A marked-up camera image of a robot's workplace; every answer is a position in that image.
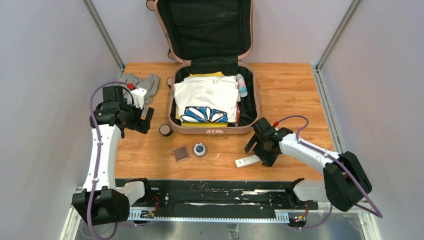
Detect red white garment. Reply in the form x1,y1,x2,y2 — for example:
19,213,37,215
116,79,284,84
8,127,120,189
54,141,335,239
234,104,241,127

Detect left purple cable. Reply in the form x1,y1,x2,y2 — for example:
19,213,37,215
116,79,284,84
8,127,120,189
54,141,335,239
85,81,150,240

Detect white blue print shirt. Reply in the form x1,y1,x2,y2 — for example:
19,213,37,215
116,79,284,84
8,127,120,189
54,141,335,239
173,75,241,124

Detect white rectangular box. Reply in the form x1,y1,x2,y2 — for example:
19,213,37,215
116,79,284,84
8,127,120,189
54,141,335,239
234,154,262,169

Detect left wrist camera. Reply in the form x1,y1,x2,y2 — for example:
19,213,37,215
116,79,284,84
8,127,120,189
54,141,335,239
128,87,148,110

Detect round blue-lid jar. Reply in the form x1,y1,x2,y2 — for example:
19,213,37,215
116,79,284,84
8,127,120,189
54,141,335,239
192,142,208,158

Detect grey cloth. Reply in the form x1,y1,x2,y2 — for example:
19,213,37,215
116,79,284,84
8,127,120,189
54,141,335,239
116,73,161,116

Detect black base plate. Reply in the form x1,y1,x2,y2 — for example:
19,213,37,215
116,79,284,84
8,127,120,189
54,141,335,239
129,179,319,223

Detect pink open suitcase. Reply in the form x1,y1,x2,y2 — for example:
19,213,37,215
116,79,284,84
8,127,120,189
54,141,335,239
146,0,261,135

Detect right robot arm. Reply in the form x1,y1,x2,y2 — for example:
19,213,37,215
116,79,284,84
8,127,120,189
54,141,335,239
244,117,379,215

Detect square clear compact case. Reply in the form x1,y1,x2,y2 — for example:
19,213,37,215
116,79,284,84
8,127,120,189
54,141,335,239
172,145,190,163

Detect white bottle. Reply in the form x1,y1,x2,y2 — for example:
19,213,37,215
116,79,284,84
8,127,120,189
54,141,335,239
235,73,248,98

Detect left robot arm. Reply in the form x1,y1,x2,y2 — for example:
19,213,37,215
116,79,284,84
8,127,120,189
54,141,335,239
71,84,154,226

